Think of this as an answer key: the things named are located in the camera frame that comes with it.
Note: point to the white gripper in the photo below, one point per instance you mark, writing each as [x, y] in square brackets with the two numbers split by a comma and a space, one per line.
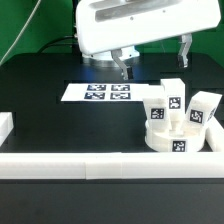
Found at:
[105, 25]

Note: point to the white round stool seat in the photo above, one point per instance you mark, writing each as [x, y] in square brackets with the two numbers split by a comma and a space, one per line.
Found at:
[174, 141]

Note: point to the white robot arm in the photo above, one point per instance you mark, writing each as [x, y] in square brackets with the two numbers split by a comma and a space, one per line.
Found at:
[110, 58]

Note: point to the white marker sheet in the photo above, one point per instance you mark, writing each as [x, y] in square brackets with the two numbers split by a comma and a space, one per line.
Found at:
[95, 92]

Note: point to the white right fence wall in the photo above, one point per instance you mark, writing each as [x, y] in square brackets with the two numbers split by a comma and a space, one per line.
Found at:
[215, 135]

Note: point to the white fence wall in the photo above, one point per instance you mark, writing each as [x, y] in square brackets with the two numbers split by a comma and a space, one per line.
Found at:
[88, 166]
[215, 135]
[6, 125]

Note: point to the white front fence wall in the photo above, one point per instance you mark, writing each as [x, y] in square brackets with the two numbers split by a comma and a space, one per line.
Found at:
[88, 166]

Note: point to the white left fence wall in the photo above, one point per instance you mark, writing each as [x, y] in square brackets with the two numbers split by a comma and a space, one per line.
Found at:
[6, 125]

